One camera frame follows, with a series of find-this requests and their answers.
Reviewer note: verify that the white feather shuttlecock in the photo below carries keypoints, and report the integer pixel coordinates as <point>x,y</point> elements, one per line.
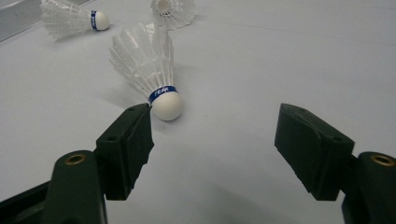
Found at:
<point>101,20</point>
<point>166,107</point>
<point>174,15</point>

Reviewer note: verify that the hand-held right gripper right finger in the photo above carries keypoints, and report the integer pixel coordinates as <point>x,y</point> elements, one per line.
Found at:
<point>311,149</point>

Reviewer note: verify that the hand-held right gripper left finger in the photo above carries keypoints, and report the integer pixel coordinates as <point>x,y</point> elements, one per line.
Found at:
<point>124,149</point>

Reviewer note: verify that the white table cover sheet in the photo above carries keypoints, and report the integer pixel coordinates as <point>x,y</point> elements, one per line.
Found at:
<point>249,62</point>

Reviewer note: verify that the clear plastic container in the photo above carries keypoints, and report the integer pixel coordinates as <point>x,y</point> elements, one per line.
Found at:
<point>15,18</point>

